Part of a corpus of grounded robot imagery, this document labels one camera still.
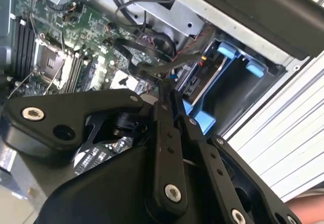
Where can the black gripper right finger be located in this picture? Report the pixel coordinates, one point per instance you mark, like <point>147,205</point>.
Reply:
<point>215,163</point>

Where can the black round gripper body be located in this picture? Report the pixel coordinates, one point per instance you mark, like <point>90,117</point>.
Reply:
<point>108,191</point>

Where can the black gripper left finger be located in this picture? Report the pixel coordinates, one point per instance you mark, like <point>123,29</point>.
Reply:
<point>50,123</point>

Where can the hard disk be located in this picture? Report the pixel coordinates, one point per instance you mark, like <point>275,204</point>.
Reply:
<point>202,117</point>

